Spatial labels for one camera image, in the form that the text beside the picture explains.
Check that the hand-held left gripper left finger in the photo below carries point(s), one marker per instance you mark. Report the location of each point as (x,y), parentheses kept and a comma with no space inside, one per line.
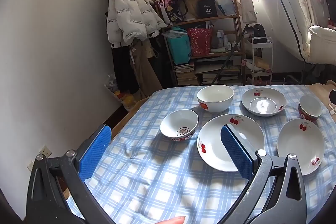
(94,153)

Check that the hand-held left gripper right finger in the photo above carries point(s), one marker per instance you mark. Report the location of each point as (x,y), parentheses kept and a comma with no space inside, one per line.
(236,153)

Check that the white cherry print plate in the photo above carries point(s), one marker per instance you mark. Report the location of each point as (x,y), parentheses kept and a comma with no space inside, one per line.
(212,134)
(296,145)
(262,106)

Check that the large white bowl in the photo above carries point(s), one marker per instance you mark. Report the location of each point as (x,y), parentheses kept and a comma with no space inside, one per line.
(218,107)

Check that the red patterned small bowl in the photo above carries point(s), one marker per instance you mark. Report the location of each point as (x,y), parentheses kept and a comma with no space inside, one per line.
(309,106)
(176,121)

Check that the person's left hand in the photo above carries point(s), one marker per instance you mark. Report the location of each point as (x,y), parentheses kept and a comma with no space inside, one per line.
(172,220)

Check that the yellow floor clutter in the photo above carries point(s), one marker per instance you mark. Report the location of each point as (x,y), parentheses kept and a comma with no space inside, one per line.
(126,98)

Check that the blue plaid tablecloth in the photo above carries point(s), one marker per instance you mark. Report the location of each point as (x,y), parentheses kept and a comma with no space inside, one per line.
(157,182)

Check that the pile of flat books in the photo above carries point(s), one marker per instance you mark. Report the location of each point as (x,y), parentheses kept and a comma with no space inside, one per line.
(225,74)

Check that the dark hanging coat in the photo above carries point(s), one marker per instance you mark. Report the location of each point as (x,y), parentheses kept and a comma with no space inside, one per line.
(123,69)

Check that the stack of books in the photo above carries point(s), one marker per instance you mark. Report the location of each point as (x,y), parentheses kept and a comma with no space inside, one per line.
(185,74)

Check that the black tripod pole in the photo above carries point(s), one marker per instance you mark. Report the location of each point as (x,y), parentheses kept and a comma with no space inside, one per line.
(231,56)

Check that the beige hanging coat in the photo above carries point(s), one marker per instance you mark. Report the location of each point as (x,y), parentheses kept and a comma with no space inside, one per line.
(144,69)

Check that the white utility cart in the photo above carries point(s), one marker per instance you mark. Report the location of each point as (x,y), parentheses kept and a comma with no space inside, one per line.
(253,56)

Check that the red patterned bag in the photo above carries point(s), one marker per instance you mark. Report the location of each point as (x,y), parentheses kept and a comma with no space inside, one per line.
(199,41)

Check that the teal bag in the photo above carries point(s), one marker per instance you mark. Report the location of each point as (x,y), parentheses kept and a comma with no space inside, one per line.
(179,48)

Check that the wooden shelf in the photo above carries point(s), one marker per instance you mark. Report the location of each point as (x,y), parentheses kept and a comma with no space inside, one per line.
(210,19)

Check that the black box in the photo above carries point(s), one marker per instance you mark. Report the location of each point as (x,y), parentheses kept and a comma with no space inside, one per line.
(207,12)

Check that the white puffer jacket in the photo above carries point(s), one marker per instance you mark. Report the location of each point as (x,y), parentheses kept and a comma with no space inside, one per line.
(131,8)

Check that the white quilt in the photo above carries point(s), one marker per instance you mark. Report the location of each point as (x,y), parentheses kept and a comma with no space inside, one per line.
(288,3)

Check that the cartoon print bag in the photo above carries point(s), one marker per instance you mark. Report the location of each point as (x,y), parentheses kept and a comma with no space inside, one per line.
(168,8)

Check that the wall outlet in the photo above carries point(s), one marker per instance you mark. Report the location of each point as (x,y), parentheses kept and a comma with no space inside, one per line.
(45,151)
(30,165)

